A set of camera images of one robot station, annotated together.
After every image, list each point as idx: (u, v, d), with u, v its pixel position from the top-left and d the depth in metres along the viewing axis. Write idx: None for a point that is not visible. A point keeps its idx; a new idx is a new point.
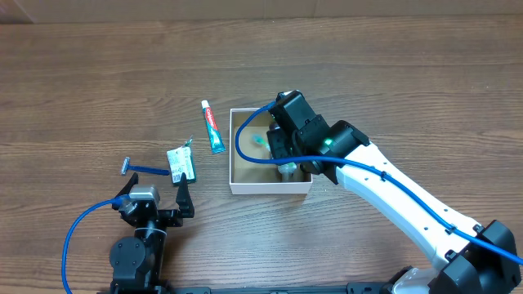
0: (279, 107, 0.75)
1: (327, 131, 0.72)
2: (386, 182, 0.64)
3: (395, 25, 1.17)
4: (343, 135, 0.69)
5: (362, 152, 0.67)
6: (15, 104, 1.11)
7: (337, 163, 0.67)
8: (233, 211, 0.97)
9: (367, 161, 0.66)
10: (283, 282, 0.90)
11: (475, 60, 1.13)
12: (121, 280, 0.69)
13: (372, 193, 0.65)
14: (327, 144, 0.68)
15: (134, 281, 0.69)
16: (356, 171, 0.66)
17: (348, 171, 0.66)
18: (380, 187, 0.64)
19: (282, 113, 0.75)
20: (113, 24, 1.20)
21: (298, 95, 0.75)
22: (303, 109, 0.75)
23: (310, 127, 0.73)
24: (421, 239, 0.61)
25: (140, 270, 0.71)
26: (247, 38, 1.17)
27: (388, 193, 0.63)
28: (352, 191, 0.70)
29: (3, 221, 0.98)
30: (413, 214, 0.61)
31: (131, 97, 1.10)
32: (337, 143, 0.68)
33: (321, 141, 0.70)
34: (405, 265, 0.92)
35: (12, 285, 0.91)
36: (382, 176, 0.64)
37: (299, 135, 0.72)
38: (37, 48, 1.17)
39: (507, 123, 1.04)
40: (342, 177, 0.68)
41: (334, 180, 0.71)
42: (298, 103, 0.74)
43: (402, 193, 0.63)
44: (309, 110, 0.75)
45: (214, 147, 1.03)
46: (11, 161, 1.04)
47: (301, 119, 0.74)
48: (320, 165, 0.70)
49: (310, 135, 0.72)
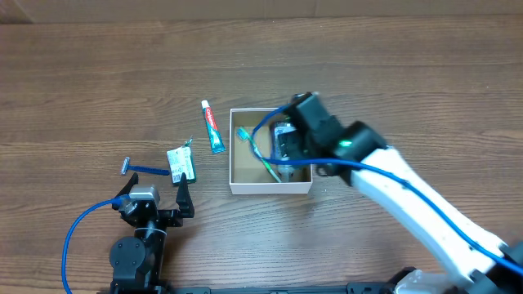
0: (291, 106, 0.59)
1: (344, 131, 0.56)
2: (409, 192, 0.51)
3: (396, 24, 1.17)
4: (361, 135, 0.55)
5: (378, 156, 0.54)
6: (15, 103, 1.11)
7: (351, 167, 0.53)
8: (233, 211, 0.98)
9: (386, 166, 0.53)
10: (283, 282, 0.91)
11: (476, 60, 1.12)
12: (121, 280, 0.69)
13: (390, 204, 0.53)
14: (344, 144, 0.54)
15: (134, 281, 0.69)
16: (373, 175, 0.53)
17: (364, 175, 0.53)
18: (400, 196, 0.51)
19: (292, 113, 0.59)
20: (112, 24, 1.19)
21: (314, 93, 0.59)
22: (319, 108, 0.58)
23: (326, 128, 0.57)
24: (438, 254, 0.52)
25: (140, 270, 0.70)
26: (246, 38, 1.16)
27: (408, 202, 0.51)
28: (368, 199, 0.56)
29: (4, 222, 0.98)
30: (434, 225, 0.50)
31: (130, 97, 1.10)
32: (355, 145, 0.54)
33: (337, 143, 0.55)
34: (404, 265, 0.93)
35: (12, 285, 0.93)
36: (405, 184, 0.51)
37: (313, 137, 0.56)
38: (36, 47, 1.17)
39: (507, 124, 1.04)
40: (358, 182, 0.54)
41: (348, 184, 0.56)
42: (313, 102, 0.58)
43: (423, 202, 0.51)
44: (325, 109, 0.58)
45: (214, 147, 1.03)
46: (11, 161, 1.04)
47: (315, 118, 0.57)
48: (334, 169, 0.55)
49: (325, 136, 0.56)
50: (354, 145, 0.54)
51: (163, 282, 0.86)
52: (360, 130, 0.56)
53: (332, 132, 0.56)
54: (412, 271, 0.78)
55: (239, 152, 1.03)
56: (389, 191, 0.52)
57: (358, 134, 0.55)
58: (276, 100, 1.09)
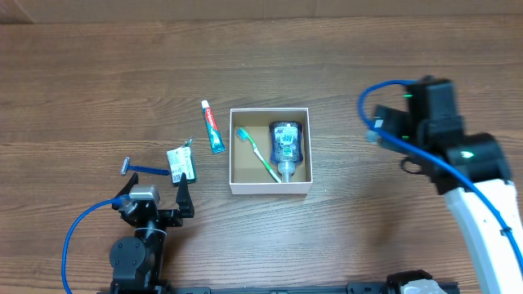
0: (421, 86, 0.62)
1: (467, 136, 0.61)
2: (504, 237, 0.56)
3: (396, 25, 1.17)
4: (485, 149, 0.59)
5: (498, 189, 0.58)
6: (15, 103, 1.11)
7: (462, 184, 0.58)
8: (233, 211, 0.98)
9: (496, 205, 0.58)
10: (283, 282, 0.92)
11: (476, 60, 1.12)
12: (122, 280, 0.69)
13: (477, 235, 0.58)
14: (465, 155, 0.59)
15: (134, 281, 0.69)
16: (477, 206, 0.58)
17: (466, 198, 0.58)
18: (493, 237, 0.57)
19: (420, 94, 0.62)
20: (112, 24, 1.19)
21: (451, 82, 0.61)
22: (449, 100, 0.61)
23: (449, 124, 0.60)
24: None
25: (140, 270, 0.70)
26: (246, 38, 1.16)
27: (498, 246, 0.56)
28: (454, 216, 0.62)
29: (4, 222, 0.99)
30: (510, 277, 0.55)
31: (130, 97, 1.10)
32: (478, 156, 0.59)
33: (458, 147, 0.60)
34: (404, 265, 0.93)
35: (12, 285, 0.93)
36: (505, 230, 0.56)
37: (429, 127, 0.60)
38: (37, 47, 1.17)
39: (508, 124, 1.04)
40: (456, 201, 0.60)
41: (442, 189, 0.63)
42: (444, 94, 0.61)
43: (510, 250, 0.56)
44: (456, 104, 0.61)
45: (214, 147, 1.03)
46: (11, 161, 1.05)
47: (440, 111, 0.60)
48: (440, 173, 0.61)
49: (443, 134, 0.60)
50: (475, 158, 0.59)
51: (163, 282, 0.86)
52: (487, 141, 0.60)
53: (453, 133, 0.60)
54: (429, 281, 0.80)
55: (239, 152, 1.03)
56: (483, 224, 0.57)
57: (483, 144, 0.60)
58: (276, 100, 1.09)
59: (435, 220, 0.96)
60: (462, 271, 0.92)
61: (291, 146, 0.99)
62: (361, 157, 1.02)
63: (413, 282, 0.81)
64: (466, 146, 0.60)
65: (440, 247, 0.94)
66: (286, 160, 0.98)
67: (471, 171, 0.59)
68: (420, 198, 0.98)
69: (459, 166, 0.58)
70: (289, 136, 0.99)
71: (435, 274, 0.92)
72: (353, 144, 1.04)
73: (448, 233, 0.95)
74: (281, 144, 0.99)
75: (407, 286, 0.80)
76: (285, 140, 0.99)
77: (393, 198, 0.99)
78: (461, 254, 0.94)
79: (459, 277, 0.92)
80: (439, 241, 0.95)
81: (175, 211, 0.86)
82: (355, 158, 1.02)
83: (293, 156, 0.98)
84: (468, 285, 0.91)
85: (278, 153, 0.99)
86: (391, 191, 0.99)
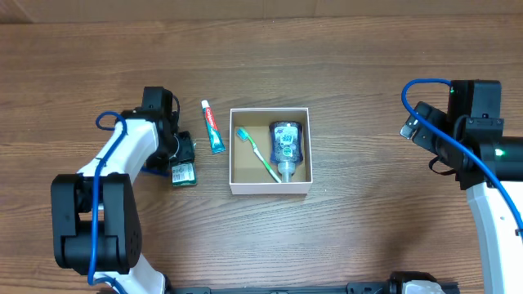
0: (468, 83, 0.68)
1: (499, 136, 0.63)
2: (519, 238, 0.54)
3: (396, 25, 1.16)
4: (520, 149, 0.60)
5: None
6: (15, 104, 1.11)
7: (487, 178, 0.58)
8: (233, 211, 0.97)
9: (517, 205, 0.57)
10: (283, 282, 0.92)
11: (476, 60, 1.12)
12: (150, 91, 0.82)
13: (493, 232, 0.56)
14: (499, 153, 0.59)
15: (160, 95, 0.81)
16: (497, 203, 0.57)
17: (488, 194, 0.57)
18: (508, 234, 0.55)
19: (467, 90, 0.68)
20: (113, 24, 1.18)
21: (498, 85, 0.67)
22: (490, 100, 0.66)
23: (483, 122, 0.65)
24: (496, 289, 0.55)
25: (166, 100, 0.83)
26: (246, 38, 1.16)
27: (511, 244, 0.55)
28: (475, 208, 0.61)
29: (5, 222, 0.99)
30: (517, 277, 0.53)
31: (131, 97, 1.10)
32: (511, 156, 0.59)
33: (493, 142, 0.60)
34: (406, 265, 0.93)
35: (13, 285, 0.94)
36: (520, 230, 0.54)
37: (467, 122, 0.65)
38: (37, 47, 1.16)
39: (507, 124, 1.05)
40: (478, 193, 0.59)
41: (467, 184, 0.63)
42: (491, 92, 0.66)
43: None
44: (497, 105, 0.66)
45: (214, 147, 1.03)
46: (11, 161, 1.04)
47: (479, 109, 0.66)
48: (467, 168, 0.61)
49: (476, 131, 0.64)
50: (504, 157, 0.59)
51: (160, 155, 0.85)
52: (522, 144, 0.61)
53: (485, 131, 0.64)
54: (432, 282, 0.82)
55: (239, 152, 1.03)
56: (500, 224, 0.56)
57: (518, 146, 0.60)
58: (276, 100, 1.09)
59: (435, 220, 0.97)
60: (462, 271, 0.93)
61: (291, 146, 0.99)
62: (361, 157, 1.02)
63: (417, 281, 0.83)
64: (499, 144, 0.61)
65: (440, 247, 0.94)
66: (286, 160, 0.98)
67: (499, 169, 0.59)
68: (420, 198, 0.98)
69: (489, 162, 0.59)
70: (289, 136, 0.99)
71: (435, 274, 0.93)
72: (353, 144, 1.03)
73: (448, 232, 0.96)
74: (281, 144, 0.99)
75: (409, 283, 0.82)
76: (285, 140, 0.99)
77: (392, 198, 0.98)
78: (461, 254, 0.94)
79: (459, 277, 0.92)
80: (439, 241, 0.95)
81: (185, 144, 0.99)
82: (355, 158, 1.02)
83: (293, 156, 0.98)
84: (468, 285, 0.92)
85: (278, 153, 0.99)
86: (391, 191, 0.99)
